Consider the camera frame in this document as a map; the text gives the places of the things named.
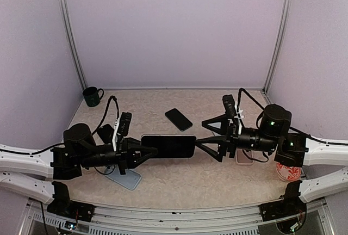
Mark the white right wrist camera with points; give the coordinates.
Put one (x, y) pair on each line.
(233, 115)

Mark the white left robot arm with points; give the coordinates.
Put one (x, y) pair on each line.
(65, 161)

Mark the aluminium corner post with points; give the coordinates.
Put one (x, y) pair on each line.
(278, 45)
(72, 44)

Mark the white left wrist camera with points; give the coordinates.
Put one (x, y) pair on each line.
(121, 129)

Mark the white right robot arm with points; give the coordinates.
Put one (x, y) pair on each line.
(290, 147)

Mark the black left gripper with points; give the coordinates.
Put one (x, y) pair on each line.
(126, 155)

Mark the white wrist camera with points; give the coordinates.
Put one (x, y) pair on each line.
(233, 115)
(121, 129)

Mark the left aluminium corner post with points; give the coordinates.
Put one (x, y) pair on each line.
(72, 44)

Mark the light blue phone case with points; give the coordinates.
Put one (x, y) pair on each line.
(129, 181)

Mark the red patterned white dish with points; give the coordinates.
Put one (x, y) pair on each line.
(288, 173)

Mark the dark green mug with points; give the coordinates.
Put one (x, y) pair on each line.
(92, 96)

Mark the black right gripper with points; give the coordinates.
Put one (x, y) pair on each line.
(231, 140)

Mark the small black phone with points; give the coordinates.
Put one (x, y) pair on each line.
(178, 119)

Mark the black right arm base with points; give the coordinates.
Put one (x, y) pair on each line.
(289, 204)

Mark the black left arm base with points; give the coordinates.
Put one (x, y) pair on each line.
(63, 206)

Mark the large silver phone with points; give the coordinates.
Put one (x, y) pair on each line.
(170, 146)

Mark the pink clear phone case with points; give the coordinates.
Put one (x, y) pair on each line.
(244, 158)

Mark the right aluminium corner post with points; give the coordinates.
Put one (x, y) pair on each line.
(278, 45)

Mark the aluminium front rail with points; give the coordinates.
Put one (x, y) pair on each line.
(247, 219)

